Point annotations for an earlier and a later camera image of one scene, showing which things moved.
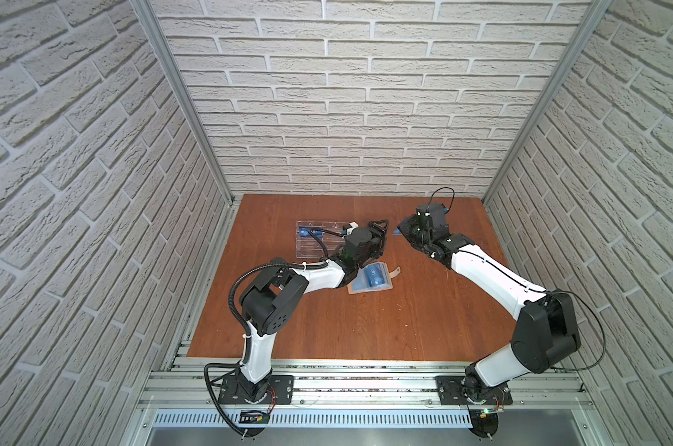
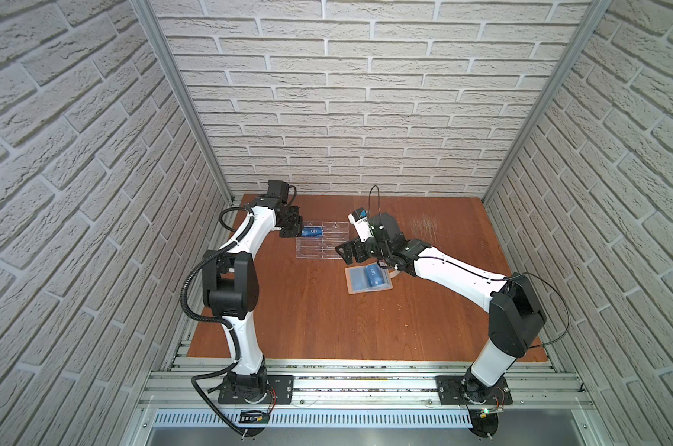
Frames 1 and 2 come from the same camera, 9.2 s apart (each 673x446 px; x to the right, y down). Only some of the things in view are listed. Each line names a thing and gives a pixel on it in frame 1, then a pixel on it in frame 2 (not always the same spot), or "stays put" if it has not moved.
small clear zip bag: (372, 277) stays put
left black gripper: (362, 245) to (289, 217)
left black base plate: (282, 391) stays put
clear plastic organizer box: (308, 247) stays put
